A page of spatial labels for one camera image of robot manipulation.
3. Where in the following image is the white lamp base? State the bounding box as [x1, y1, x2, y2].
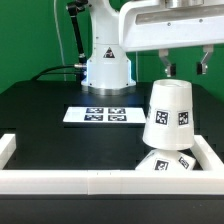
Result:
[136, 149, 196, 171]

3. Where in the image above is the white lamp shade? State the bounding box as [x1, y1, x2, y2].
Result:
[142, 79, 194, 151]

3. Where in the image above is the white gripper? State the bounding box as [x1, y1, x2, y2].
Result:
[119, 0, 224, 77]

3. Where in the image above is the white U-shaped border frame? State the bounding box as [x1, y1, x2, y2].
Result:
[0, 134, 224, 195]

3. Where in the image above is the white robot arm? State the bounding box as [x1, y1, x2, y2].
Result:
[81, 0, 224, 95]

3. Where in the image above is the black cable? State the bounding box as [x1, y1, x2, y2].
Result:
[30, 63, 88, 83]

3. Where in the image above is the white marker plate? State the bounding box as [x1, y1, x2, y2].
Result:
[63, 106, 146, 124]

